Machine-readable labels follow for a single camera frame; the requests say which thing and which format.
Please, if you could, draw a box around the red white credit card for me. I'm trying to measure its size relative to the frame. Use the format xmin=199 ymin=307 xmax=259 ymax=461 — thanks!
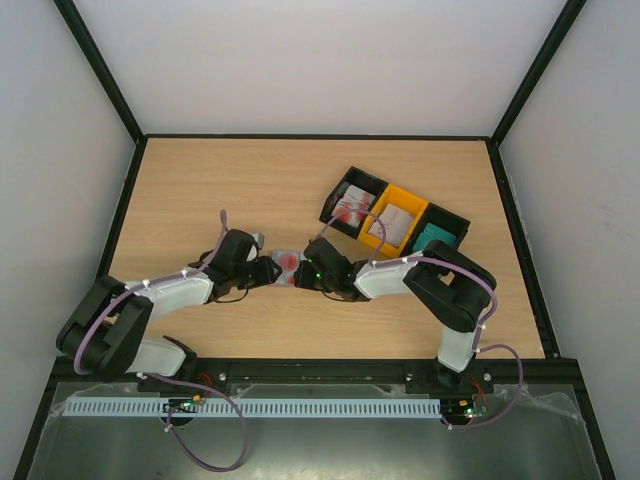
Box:
xmin=279 ymin=253 xmax=299 ymax=284

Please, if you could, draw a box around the brown leather card holder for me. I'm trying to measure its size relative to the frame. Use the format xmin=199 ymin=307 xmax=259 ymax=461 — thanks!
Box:
xmin=271 ymin=250 xmax=306 ymax=287

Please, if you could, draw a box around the black bin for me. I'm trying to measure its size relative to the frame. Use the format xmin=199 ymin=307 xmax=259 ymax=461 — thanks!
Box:
xmin=402 ymin=202 xmax=471 ymax=255
xmin=319 ymin=166 xmax=388 ymax=239

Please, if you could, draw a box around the yellow bin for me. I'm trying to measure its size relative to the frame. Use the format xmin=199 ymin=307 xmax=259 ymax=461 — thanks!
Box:
xmin=371 ymin=184 xmax=428 ymax=258

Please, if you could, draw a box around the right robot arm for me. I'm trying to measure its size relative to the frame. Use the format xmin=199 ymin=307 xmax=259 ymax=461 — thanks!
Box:
xmin=294 ymin=238 xmax=498 ymax=392

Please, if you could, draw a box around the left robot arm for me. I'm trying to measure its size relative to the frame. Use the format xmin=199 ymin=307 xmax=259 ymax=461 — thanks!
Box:
xmin=56 ymin=229 xmax=282 ymax=382

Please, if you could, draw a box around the red white card stack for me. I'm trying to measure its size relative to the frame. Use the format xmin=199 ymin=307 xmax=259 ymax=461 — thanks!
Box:
xmin=331 ymin=184 xmax=375 ymax=228

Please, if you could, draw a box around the white patterned card stack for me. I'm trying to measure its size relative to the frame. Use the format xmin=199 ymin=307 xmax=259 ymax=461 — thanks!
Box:
xmin=378 ymin=204 xmax=415 ymax=249

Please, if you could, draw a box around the teal card stack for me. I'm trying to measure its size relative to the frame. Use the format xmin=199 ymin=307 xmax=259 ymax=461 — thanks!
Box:
xmin=412 ymin=223 xmax=456 ymax=252

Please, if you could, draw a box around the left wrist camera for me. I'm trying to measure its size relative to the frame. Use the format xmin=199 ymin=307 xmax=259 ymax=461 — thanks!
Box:
xmin=252 ymin=232 xmax=265 ymax=249

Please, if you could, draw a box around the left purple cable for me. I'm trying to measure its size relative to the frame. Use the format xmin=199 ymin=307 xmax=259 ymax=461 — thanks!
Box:
xmin=73 ymin=209 xmax=249 ymax=472

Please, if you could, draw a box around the purple cable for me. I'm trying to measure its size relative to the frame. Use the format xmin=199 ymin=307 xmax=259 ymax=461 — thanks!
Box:
xmin=312 ymin=209 xmax=525 ymax=432
xmin=73 ymin=209 xmax=249 ymax=472

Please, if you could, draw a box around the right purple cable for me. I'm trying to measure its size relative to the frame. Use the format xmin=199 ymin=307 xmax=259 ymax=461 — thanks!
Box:
xmin=312 ymin=209 xmax=525 ymax=432

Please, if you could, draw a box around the light blue cable duct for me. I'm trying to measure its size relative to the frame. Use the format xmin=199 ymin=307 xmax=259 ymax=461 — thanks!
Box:
xmin=62 ymin=397 xmax=441 ymax=419

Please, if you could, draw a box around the black frame rail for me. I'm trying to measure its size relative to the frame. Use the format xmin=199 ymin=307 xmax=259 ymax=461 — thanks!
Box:
xmin=47 ymin=357 xmax=585 ymax=396

